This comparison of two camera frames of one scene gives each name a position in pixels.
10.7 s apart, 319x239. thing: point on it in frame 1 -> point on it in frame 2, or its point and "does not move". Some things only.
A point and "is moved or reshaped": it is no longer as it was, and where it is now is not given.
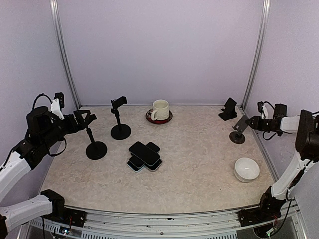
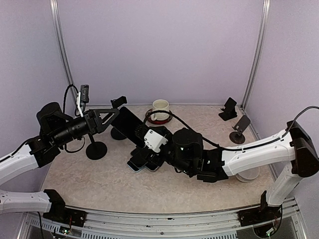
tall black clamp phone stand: [120, 131] does not move
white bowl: [246, 169] does not move
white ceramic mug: [160, 110] does not move
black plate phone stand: [237, 137] does not move
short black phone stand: [95, 151] does not move
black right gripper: [256, 124] -> [148, 156]
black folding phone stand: [229, 112] does not move
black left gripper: [80, 123] -> [92, 116]
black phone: [144, 153] is moved or reshaped
